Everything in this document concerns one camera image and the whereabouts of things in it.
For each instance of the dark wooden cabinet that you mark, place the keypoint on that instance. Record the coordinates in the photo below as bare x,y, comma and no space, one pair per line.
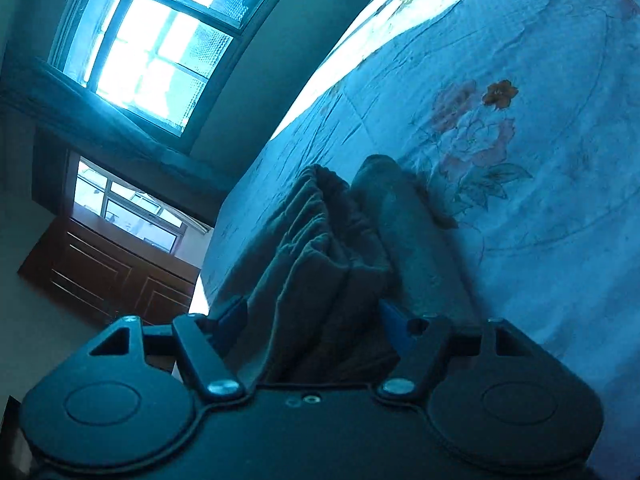
109,274

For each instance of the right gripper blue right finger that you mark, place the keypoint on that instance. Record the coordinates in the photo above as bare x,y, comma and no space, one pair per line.
421,344

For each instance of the floral white bed sheet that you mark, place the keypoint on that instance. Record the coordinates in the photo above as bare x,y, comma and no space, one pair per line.
520,121

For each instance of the large bedroom window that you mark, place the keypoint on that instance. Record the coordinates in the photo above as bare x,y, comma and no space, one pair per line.
152,58

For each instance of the dark grey fleece pants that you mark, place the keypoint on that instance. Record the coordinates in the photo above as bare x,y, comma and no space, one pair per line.
313,276

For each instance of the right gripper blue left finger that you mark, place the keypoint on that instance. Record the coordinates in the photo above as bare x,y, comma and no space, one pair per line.
202,344

